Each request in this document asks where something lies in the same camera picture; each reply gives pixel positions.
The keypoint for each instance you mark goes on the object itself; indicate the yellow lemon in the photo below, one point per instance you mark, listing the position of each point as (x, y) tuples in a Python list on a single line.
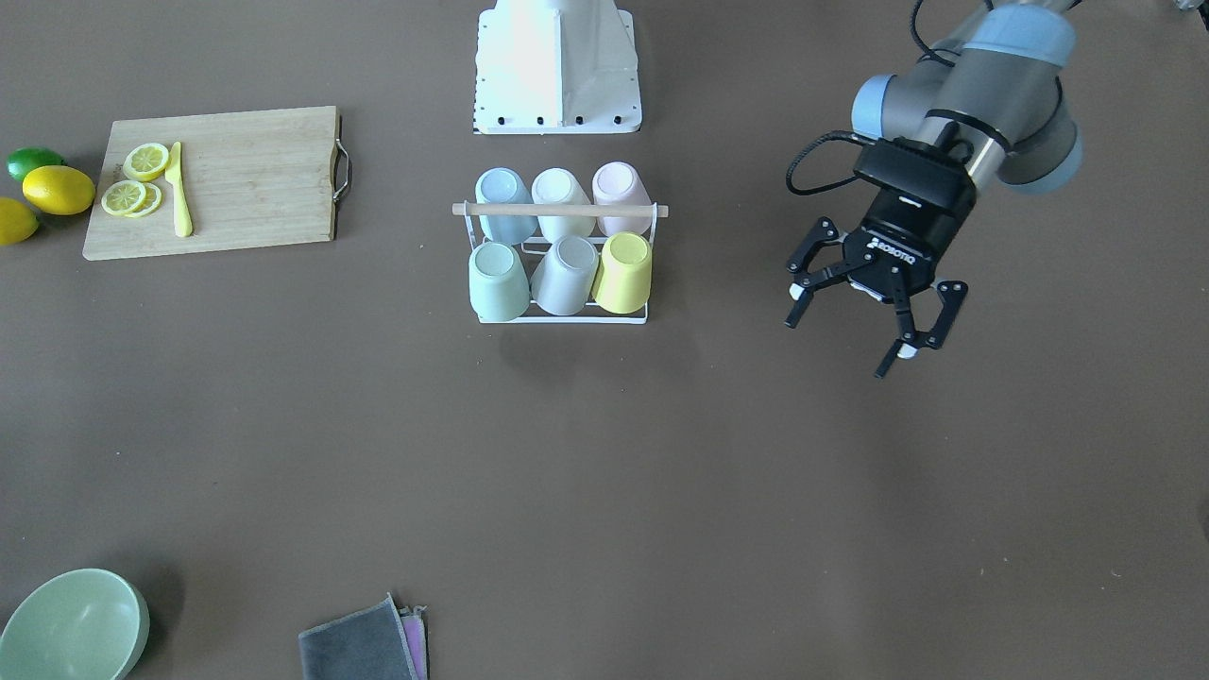
[(58, 190), (17, 221)]

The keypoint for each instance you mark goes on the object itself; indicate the grey folded cloth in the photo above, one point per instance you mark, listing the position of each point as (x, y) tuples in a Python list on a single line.
[(384, 641)]

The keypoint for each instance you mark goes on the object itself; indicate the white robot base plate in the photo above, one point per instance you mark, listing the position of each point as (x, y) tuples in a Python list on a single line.
[(556, 67)]

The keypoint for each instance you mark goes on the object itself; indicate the cream plastic cup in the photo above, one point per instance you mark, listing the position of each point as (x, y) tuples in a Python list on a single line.
[(560, 187)]

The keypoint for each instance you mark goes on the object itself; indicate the lemon slice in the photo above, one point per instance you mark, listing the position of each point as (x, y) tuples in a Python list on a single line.
[(146, 162), (151, 202), (125, 197)]

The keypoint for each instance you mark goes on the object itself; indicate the green bowl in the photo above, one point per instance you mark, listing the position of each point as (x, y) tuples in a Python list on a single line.
[(84, 624)]

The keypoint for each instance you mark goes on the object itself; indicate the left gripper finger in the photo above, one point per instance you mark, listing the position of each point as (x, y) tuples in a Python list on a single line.
[(909, 338), (824, 233)]

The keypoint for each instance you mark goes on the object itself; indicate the green plastic cup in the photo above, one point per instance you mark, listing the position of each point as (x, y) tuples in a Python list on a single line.
[(498, 286)]

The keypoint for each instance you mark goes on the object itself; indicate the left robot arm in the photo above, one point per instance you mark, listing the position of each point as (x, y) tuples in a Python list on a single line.
[(985, 104)]

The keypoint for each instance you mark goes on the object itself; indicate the wooden cutting board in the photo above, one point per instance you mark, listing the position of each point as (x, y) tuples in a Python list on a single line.
[(252, 179)]

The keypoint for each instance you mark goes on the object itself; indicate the white wire cup rack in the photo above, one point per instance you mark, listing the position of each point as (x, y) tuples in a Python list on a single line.
[(534, 248)]

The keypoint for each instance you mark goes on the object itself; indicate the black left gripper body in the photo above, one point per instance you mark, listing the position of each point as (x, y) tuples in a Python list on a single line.
[(909, 236)]

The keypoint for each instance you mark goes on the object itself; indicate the grey plastic cup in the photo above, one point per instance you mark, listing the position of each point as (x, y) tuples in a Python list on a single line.
[(562, 281)]

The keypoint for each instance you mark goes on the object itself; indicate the yellow plastic cup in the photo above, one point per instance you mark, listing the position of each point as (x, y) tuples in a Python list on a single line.
[(624, 280)]

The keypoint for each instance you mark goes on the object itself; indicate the green lime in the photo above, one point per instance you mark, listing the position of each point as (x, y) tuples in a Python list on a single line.
[(24, 160)]

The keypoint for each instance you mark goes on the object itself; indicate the pink plastic cup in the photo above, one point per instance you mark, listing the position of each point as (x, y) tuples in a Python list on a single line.
[(617, 183)]

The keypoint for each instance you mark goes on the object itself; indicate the yellow plastic knife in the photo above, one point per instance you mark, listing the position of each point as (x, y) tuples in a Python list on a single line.
[(182, 217)]

